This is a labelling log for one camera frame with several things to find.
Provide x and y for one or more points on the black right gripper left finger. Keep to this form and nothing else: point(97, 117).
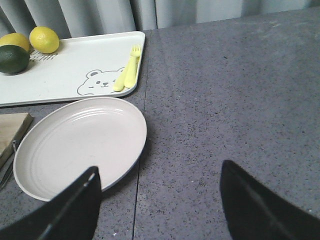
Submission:
point(71, 215)

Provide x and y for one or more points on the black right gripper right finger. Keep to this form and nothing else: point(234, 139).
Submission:
point(253, 212)

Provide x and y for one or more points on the white round plate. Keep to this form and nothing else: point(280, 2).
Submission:
point(106, 132)

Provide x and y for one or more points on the white bear-print tray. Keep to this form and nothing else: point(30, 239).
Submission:
point(82, 67)

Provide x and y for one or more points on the wooden cutting board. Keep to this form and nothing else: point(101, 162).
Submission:
point(13, 126)

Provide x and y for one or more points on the yellow plastic utensil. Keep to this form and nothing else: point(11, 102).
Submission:
point(119, 83)

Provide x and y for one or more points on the yellow plastic fork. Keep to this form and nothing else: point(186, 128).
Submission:
point(132, 67)

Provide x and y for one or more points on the green lime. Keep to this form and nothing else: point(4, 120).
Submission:
point(13, 59)

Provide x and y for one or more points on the yellow lemon right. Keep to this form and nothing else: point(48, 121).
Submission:
point(44, 39)

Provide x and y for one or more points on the yellow lemon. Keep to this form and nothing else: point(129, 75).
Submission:
point(44, 39)
point(17, 39)

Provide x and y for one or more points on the yellow lemon left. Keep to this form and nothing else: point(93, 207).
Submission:
point(17, 39)

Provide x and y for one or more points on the grey curtain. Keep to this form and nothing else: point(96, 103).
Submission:
point(80, 18)

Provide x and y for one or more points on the metal cutting board handle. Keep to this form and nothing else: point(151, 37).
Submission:
point(9, 171)

